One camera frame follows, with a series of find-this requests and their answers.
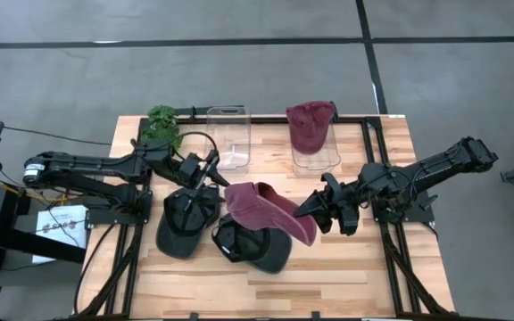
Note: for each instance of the clear plastic bin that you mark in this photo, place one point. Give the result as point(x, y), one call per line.
point(315, 161)
point(228, 134)

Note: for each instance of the green leafy plant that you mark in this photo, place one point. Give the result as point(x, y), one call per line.
point(161, 125)

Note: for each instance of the black aluminium table frame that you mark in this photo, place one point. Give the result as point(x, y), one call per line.
point(268, 119)

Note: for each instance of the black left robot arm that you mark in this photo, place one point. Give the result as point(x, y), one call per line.
point(83, 162)

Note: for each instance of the black table clamp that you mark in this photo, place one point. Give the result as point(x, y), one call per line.
point(193, 317)
point(315, 316)

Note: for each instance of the maroon baseball cap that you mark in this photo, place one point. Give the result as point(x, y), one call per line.
point(261, 209)
point(308, 129)

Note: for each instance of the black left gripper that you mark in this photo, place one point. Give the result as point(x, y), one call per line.
point(201, 176)

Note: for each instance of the black cap with white label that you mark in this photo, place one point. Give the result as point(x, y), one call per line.
point(176, 241)

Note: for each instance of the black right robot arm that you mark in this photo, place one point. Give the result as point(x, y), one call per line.
point(431, 171)

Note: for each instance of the dark grey baseball cap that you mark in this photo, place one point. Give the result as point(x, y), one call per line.
point(266, 254)

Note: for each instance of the white printed paper sheet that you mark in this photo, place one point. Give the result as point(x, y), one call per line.
point(74, 214)

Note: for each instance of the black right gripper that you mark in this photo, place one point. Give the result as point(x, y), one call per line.
point(346, 205)

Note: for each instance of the black stand bar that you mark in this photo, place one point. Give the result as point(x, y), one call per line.
point(16, 241)

